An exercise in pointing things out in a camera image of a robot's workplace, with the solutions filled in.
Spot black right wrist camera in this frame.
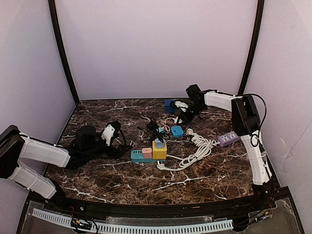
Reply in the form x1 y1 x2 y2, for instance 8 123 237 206
186 84 201 101

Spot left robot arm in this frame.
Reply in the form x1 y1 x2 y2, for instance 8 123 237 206
0 121 132 200

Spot black frame post right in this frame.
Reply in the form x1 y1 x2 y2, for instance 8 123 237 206
237 0 265 95

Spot white slotted cable duct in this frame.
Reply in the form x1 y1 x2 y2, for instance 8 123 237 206
32 208 233 234

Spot white power strip cord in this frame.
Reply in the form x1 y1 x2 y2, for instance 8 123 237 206
167 135 219 171

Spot black front rail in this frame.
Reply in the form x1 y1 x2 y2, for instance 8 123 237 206
29 186 291 221

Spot black frame post left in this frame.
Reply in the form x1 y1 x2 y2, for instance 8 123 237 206
48 0 80 105

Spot white three-pin plug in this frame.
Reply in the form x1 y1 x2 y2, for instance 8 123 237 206
156 161 169 171

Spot dark blue cube adapter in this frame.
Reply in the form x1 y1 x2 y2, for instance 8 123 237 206
165 99 176 114

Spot yellow cube plug adapter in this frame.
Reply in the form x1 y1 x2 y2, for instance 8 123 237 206
152 141 167 160

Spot blue small charger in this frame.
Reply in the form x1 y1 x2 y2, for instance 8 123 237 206
171 126 184 138

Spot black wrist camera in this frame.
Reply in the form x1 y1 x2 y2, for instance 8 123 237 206
74 125 97 150
186 84 201 101

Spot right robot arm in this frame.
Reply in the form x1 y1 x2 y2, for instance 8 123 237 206
170 85 274 197

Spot light blue USB charger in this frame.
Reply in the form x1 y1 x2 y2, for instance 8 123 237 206
155 138 166 149

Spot teal small charger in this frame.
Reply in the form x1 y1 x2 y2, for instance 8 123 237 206
157 127 166 136

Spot black power adapter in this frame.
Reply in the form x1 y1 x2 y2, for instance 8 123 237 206
146 117 159 131

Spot black USB cable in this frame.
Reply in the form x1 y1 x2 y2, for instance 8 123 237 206
137 125 170 142

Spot pink white charging cable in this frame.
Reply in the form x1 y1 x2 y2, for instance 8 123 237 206
160 118 176 132

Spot teal power strip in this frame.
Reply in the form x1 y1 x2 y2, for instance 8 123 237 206
131 150 166 163

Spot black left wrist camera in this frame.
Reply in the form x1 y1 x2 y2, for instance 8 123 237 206
74 125 97 150

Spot purple power strip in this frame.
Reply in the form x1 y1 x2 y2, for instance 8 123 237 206
218 131 240 147

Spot black frame post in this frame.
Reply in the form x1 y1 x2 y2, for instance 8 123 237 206
237 0 265 95
48 0 80 105

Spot pink USB charger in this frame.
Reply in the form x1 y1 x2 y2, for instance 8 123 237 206
142 147 153 159

